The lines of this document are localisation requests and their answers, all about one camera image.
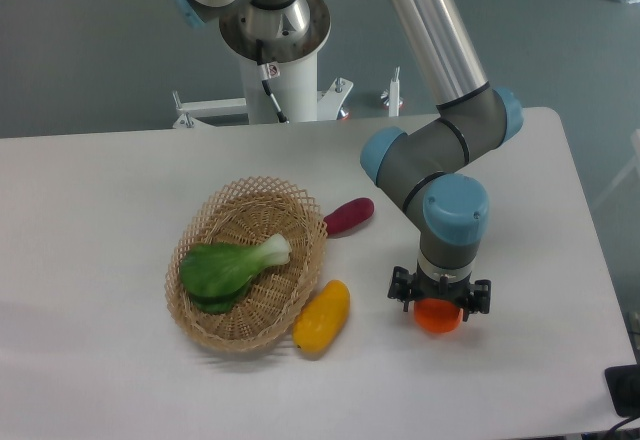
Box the woven wicker basket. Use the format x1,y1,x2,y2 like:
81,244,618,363
165,177,327,353

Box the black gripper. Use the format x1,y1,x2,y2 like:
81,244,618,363
387,266,492,322

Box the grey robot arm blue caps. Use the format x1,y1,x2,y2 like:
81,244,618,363
174,0,523,316

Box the orange fruit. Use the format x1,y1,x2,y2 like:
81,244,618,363
414,298,462,334

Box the green bok choy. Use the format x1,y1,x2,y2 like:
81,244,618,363
178,234,292,314

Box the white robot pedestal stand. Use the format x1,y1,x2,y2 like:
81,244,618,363
171,0,406,130

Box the yellow mango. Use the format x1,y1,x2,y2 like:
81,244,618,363
292,280,351,355

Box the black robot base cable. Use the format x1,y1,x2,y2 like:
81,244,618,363
255,38,290,125

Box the purple sweet potato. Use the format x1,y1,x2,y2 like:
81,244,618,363
324,197,375,236

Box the black device at table edge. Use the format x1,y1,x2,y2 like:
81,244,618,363
604,364,639,417

